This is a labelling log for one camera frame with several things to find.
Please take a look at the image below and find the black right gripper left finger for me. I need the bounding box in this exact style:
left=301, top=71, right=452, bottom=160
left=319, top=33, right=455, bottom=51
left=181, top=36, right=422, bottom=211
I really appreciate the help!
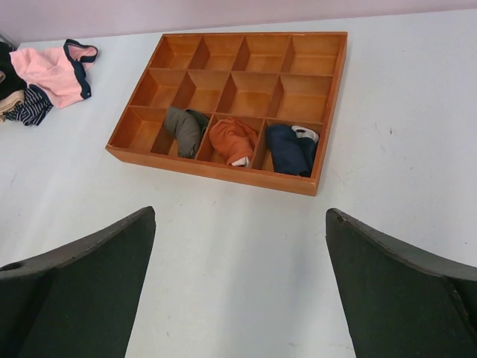
left=1, top=207, right=156, bottom=357

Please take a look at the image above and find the pink underwear navy trim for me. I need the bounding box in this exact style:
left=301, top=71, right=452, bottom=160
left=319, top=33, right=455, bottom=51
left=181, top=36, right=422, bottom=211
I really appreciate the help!
left=10, top=39, right=98, bottom=108

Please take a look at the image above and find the navy striped underwear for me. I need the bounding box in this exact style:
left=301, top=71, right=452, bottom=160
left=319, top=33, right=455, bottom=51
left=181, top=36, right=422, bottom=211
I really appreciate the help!
left=3, top=85, right=53, bottom=126

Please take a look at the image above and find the navy rolled underwear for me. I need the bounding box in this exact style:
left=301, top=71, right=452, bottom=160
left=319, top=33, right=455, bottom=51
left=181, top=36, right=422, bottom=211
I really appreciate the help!
left=265, top=125, right=320, bottom=178

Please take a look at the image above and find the wooden compartment tray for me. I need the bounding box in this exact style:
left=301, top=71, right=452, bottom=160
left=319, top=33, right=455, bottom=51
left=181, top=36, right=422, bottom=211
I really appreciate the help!
left=107, top=32, right=348, bottom=196

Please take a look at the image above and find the beige underwear in pile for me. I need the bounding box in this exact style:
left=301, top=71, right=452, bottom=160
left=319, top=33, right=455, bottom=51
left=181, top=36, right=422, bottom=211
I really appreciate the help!
left=1, top=71, right=26, bottom=123

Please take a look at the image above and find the orange rolled underwear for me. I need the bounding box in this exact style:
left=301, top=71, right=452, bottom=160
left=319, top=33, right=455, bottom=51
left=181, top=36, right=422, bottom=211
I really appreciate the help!
left=209, top=118, right=258, bottom=167

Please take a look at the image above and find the grey rolled underwear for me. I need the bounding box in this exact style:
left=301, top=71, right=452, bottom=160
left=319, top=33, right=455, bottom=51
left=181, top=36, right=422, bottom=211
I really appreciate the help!
left=164, top=107, right=209, bottom=159

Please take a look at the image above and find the black underwear in pile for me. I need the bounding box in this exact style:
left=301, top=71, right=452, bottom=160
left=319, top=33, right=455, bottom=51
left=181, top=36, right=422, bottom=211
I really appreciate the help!
left=0, top=42, right=26, bottom=100

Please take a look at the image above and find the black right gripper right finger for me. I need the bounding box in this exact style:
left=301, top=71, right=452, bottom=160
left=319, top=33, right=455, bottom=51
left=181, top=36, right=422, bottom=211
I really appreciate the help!
left=326, top=208, right=476, bottom=357

